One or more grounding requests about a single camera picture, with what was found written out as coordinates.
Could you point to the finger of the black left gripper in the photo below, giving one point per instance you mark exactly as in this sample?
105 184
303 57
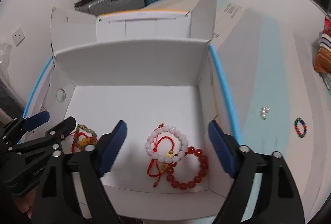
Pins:
61 131
33 122

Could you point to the white wall socket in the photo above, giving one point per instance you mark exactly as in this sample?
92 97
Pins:
18 36

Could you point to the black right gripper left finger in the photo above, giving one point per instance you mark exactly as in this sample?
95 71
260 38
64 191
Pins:
100 159

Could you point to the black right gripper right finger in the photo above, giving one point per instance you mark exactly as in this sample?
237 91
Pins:
233 157

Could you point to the grey suitcase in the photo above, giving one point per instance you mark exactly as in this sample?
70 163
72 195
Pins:
100 7

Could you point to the person's left hand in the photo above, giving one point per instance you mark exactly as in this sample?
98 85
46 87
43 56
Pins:
26 203

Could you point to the striped orange red pillow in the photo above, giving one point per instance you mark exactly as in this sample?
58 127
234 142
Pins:
322 63

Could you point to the blue yellow cardboard box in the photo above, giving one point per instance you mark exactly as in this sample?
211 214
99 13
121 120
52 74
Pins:
146 67

